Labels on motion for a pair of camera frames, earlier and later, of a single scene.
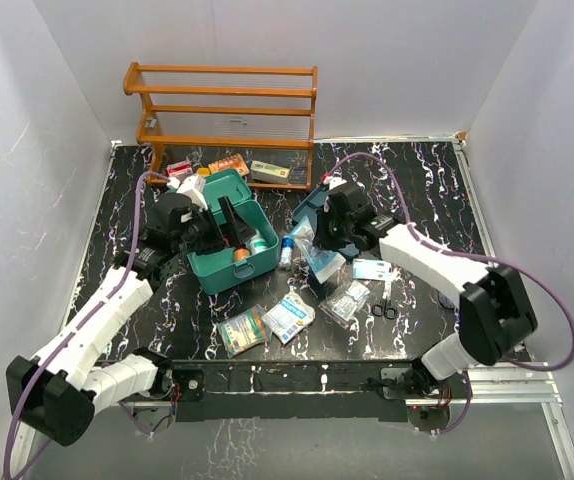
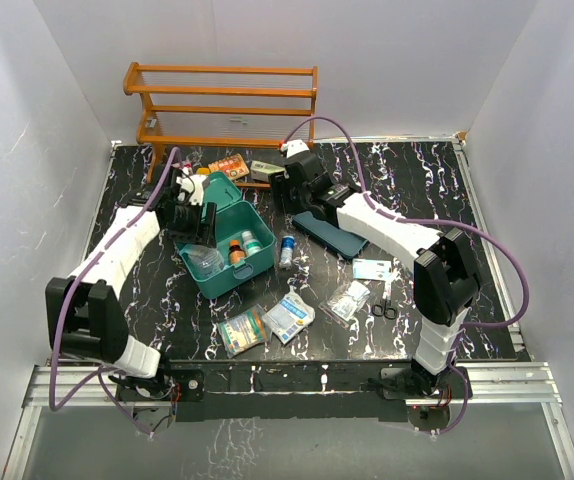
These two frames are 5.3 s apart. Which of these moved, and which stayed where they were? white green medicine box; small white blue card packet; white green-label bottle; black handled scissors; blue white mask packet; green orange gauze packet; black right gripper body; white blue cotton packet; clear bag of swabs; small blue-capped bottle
Moved: white green-label bottle; black right gripper body; blue white mask packet
Stayed: white green medicine box; small blue-capped bottle; small white blue card packet; clear bag of swabs; green orange gauze packet; black handled scissors; white blue cotton packet
